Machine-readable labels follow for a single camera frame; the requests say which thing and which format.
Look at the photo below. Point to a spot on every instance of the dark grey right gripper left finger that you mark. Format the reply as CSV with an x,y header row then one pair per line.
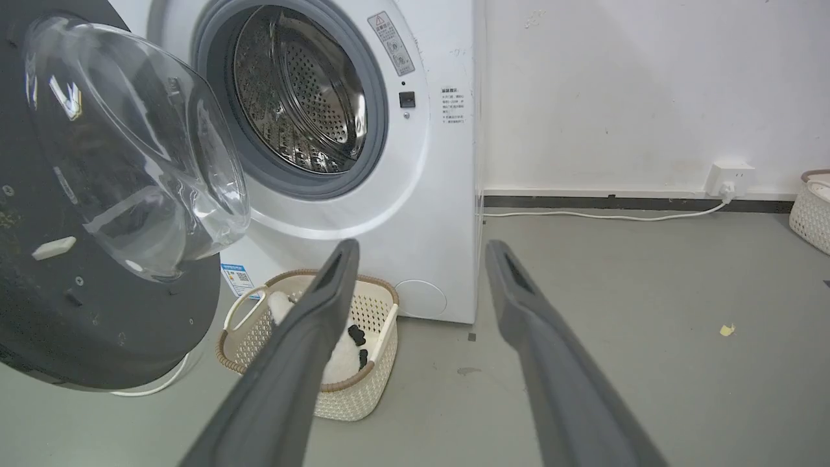
x,y
285,383

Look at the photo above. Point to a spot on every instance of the black round washing machine door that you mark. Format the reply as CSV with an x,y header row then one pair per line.
x,y
97,207

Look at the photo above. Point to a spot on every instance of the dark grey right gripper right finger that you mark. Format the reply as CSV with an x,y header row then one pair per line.
x,y
564,389

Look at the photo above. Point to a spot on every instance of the cream woven basket brown rim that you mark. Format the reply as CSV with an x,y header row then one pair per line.
x,y
812,214

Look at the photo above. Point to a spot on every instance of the white wall power socket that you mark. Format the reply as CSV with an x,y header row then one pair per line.
x,y
730,179

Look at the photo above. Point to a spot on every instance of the white black plush toy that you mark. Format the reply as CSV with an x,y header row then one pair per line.
x,y
343,353

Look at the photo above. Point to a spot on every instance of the small yellow paper scrap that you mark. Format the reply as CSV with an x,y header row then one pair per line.
x,y
727,330

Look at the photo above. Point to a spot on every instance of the white front-load washing machine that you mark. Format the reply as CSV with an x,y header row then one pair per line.
x,y
415,162

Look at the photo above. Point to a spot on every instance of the blue white energy label sticker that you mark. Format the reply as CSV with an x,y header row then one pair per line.
x,y
237,280

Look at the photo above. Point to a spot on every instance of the cream woven laundry basket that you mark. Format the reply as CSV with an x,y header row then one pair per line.
x,y
363,363

